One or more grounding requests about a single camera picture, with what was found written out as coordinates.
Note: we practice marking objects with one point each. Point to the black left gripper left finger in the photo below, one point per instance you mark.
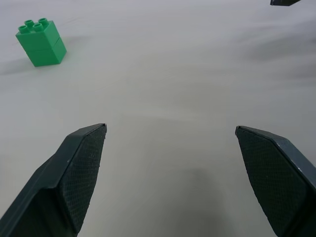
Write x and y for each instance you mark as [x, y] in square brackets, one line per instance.
[61, 182]

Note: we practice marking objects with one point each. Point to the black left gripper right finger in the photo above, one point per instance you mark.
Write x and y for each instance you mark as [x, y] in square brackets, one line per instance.
[276, 182]

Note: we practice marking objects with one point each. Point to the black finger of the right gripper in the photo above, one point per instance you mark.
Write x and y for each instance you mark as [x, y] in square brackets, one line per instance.
[282, 2]

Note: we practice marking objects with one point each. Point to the green toy building block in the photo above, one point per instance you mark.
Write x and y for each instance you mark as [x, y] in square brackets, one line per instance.
[40, 43]

